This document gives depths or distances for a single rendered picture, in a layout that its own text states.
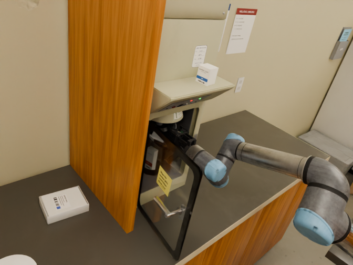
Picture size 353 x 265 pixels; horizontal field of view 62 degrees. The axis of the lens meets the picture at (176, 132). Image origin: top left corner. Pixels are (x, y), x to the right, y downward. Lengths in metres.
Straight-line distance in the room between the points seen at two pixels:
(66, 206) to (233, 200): 0.74
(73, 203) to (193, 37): 0.78
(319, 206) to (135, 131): 0.58
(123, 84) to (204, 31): 0.34
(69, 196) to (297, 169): 0.87
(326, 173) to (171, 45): 0.61
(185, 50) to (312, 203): 0.62
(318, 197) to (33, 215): 1.00
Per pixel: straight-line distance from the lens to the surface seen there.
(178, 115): 1.18
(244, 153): 1.14
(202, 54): 1.10
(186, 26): 1.00
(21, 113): 1.33
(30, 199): 1.36
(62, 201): 1.28
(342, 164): 3.64
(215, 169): 1.05
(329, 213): 0.97
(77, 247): 1.18
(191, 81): 1.05
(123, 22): 0.91
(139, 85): 0.87
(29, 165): 1.47
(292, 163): 1.06
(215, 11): 1.09
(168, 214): 0.93
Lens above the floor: 1.87
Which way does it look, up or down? 30 degrees down
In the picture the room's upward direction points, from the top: 11 degrees clockwise
